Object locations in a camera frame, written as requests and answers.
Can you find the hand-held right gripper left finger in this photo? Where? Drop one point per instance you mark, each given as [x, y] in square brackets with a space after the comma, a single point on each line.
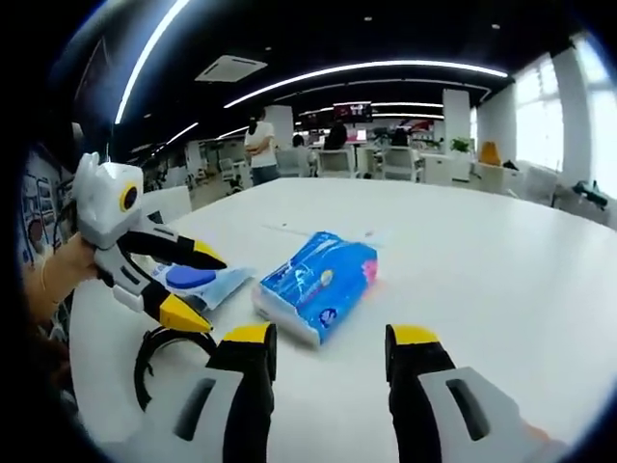
[246, 400]

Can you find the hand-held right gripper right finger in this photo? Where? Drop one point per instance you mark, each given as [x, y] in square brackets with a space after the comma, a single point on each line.
[414, 400]

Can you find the blue tissue pack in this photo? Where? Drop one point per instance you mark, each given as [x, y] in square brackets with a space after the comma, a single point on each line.
[318, 284]

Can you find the dark overhead display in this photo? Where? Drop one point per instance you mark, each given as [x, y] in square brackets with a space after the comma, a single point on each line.
[94, 67]

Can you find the long curved ceiling light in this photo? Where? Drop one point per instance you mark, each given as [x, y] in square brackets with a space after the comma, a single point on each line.
[385, 63]

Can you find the hanging display screen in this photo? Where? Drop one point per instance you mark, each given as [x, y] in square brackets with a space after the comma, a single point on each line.
[353, 110]

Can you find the wet wipes packet blue lid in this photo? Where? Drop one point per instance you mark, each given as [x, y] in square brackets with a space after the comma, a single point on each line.
[193, 279]

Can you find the person's left hand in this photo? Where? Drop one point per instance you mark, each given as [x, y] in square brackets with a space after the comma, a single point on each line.
[72, 265]

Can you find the ceiling air conditioner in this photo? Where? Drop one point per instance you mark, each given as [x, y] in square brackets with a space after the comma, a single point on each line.
[231, 68]

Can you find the teal dark object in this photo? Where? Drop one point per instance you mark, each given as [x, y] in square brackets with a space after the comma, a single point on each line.
[590, 193]

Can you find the potted green plant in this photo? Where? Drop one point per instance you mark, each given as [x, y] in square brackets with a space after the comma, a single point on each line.
[461, 144]

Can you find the bright ceiling light strip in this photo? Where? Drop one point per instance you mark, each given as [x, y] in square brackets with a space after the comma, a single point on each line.
[147, 53]

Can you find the white office chair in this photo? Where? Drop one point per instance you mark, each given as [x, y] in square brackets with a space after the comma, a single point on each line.
[336, 164]
[400, 164]

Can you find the blue white wall poster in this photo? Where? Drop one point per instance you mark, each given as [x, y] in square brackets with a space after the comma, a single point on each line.
[41, 207]

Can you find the white table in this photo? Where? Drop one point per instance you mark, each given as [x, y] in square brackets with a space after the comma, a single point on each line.
[458, 270]

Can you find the orange bag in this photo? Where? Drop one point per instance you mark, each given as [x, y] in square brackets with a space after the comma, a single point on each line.
[490, 153]

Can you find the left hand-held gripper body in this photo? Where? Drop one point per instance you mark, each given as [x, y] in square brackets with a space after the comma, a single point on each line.
[106, 207]

